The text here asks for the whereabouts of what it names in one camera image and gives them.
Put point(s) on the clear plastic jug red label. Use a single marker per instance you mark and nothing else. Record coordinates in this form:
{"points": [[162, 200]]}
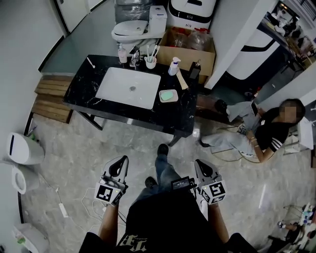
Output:
{"points": [[201, 40], [181, 38]]}

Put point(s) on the white sink basin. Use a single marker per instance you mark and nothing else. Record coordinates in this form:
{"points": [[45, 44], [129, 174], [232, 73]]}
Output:
{"points": [[118, 84]]}

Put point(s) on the green soap bar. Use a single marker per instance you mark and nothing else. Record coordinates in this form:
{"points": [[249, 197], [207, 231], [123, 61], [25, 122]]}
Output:
{"points": [[167, 96]]}

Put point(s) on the white cylindrical bin with slot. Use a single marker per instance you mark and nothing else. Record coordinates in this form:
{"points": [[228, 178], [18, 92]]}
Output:
{"points": [[24, 150]]}

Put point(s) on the black pump bottle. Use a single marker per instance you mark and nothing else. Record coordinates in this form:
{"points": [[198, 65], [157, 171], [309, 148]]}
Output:
{"points": [[194, 71]]}

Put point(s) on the yellow frame chair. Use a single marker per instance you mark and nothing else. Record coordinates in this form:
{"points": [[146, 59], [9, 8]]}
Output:
{"points": [[242, 129]]}

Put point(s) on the chrome faucet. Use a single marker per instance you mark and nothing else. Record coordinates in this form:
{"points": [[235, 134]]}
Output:
{"points": [[135, 58]]}

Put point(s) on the person's black shirt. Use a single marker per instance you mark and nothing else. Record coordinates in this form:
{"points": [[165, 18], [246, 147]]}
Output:
{"points": [[168, 222]]}

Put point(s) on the black small screen device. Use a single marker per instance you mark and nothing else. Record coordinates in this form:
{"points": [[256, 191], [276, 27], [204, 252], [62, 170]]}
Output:
{"points": [[180, 183]]}

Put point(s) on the white door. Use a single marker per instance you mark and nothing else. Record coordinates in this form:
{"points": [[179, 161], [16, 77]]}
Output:
{"points": [[74, 12]]}

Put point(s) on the white spray bottle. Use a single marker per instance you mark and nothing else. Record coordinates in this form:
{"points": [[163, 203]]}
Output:
{"points": [[173, 69]]}

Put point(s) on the white toilet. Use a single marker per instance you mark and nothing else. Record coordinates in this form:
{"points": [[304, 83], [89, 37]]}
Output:
{"points": [[130, 29]]}

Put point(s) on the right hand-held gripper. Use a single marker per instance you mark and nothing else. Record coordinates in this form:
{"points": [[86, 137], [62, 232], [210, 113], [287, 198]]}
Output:
{"points": [[213, 192]]}

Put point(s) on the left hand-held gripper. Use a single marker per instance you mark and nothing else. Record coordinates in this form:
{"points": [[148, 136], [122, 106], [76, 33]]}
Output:
{"points": [[107, 194]]}

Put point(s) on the pale long toothbrush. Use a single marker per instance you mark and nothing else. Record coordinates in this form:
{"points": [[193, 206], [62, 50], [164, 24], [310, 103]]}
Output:
{"points": [[90, 62]]}

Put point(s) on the white cylindrical bin round opening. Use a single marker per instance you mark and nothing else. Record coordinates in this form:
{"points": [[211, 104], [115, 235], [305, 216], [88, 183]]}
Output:
{"points": [[29, 180]]}

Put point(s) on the pink pump bottle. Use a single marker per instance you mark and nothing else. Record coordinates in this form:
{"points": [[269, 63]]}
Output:
{"points": [[122, 55]]}

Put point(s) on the black marble vanity table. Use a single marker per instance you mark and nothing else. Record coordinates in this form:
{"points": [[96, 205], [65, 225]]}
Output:
{"points": [[81, 86]]}

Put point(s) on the slim white power strip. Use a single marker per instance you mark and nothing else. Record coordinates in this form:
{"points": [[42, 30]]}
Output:
{"points": [[63, 210]]}

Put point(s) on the pink toothbrush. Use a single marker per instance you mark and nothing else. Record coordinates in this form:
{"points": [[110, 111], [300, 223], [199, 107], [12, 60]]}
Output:
{"points": [[152, 54]]}

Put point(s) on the person's left forearm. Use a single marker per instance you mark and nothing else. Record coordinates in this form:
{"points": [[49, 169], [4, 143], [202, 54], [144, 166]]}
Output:
{"points": [[108, 222]]}

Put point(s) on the plastic wrapped grey appliance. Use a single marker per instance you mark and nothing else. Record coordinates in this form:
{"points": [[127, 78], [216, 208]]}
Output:
{"points": [[130, 14]]}

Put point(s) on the person's blue jeans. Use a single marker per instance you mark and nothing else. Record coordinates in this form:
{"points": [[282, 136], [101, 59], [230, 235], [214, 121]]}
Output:
{"points": [[165, 173]]}

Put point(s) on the green soap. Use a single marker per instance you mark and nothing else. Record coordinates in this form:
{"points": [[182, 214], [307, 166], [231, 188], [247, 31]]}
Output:
{"points": [[175, 96]]}

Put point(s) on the person's right forearm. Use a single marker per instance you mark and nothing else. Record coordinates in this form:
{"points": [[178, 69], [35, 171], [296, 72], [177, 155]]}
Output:
{"points": [[218, 222]]}

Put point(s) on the cardboard box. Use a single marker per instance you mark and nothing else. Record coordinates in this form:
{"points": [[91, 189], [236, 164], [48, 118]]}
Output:
{"points": [[187, 59]]}

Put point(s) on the white black rounded machine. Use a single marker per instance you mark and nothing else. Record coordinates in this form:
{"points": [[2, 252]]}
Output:
{"points": [[190, 23]]}

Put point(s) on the large white black machine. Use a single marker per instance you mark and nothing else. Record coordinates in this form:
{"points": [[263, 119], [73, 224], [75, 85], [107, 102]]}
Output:
{"points": [[247, 64]]}

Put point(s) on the white toothbrush cup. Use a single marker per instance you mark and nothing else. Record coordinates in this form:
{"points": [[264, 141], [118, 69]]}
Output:
{"points": [[150, 63]]}

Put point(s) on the wooden steps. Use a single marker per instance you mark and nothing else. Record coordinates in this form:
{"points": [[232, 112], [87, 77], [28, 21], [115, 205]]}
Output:
{"points": [[51, 98]]}

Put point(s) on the person's black shoe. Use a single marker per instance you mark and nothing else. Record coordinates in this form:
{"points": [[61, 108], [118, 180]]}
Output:
{"points": [[163, 149], [151, 182]]}

